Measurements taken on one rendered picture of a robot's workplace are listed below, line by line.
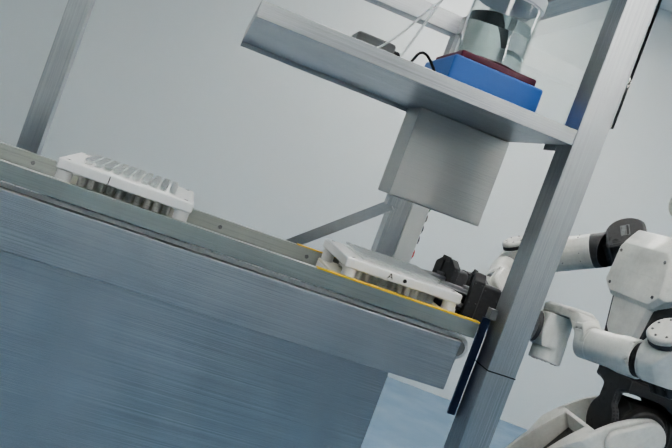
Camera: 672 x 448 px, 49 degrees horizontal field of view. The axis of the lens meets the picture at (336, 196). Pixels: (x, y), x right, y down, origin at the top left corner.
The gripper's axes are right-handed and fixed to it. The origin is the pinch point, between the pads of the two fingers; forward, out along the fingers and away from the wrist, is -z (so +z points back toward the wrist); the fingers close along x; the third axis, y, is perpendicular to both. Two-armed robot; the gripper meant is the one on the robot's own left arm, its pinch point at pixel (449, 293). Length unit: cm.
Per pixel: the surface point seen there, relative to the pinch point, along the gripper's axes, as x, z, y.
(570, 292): 1, 161, 328
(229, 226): 4.4, -47.0, 11.9
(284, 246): 4.5, -34.4, 13.7
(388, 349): 13.2, -9.7, -10.2
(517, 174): -59, 101, 334
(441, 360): 11.9, 1.0, -8.6
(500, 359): 7.1, 10.0, -13.4
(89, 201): 6, -69, -19
